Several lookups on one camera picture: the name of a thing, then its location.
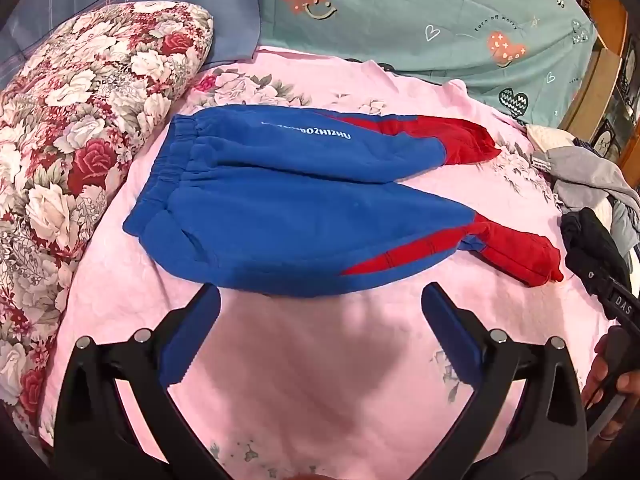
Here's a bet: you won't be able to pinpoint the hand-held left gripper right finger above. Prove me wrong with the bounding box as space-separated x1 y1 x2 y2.
421 281 589 480

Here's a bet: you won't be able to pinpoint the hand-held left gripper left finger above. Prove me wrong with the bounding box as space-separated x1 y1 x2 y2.
54 283 227 480

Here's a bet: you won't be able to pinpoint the blue and red pants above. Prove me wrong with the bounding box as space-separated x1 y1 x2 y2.
123 106 565 299

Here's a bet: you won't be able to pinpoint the person's right hand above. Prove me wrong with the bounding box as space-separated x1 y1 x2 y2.
581 350 635 445

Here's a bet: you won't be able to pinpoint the black garment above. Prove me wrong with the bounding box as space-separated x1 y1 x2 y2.
560 208 632 307

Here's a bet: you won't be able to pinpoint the pink floral bed sheet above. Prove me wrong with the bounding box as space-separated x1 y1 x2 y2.
37 46 608 480

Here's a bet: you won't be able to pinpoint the grey garment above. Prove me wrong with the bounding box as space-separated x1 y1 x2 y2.
531 144 640 263

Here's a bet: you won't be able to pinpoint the cream quilted cloth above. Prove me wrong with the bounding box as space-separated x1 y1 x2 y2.
525 124 577 155

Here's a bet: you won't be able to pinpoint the red floral quilt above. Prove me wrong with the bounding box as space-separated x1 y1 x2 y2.
0 1 215 448

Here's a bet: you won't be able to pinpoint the wooden furniture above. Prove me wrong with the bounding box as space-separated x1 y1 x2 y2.
544 0 640 173

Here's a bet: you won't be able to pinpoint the teal heart print sheet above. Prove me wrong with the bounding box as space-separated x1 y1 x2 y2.
254 0 598 125

